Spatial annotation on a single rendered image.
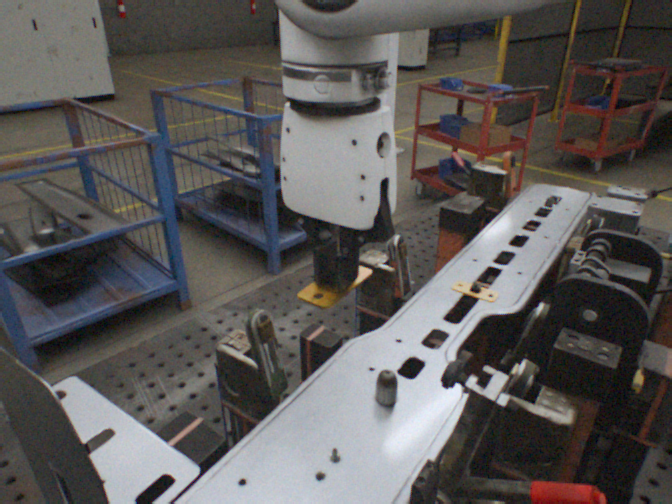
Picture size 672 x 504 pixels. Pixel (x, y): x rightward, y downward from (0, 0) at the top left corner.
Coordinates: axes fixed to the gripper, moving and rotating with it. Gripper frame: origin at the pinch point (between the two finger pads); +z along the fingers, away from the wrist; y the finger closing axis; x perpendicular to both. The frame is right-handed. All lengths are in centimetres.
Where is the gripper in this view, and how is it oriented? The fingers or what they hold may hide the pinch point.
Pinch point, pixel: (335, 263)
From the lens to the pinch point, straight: 47.0
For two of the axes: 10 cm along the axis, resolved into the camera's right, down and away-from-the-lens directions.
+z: 0.0, 8.7, 4.9
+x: -5.7, 4.0, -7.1
